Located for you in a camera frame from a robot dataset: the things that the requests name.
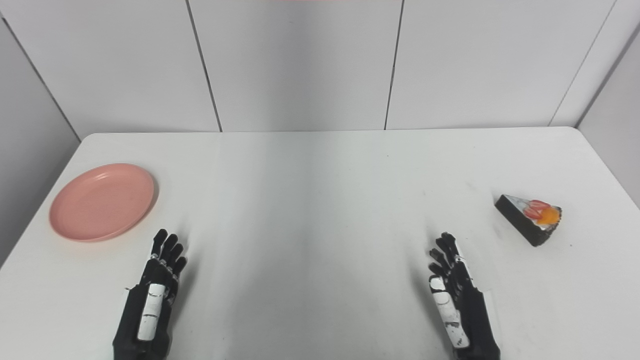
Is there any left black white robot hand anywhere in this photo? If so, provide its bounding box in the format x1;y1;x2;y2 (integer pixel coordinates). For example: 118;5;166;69
112;228;188;360

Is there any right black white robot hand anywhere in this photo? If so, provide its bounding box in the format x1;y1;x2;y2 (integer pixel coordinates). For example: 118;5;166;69
428;232;502;360

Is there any pink round plate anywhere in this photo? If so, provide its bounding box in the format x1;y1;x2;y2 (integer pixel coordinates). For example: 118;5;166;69
49;163;156;243

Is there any chocolate cake slice with fruit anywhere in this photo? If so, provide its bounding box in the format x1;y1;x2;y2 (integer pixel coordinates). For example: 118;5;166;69
494;194;563;248

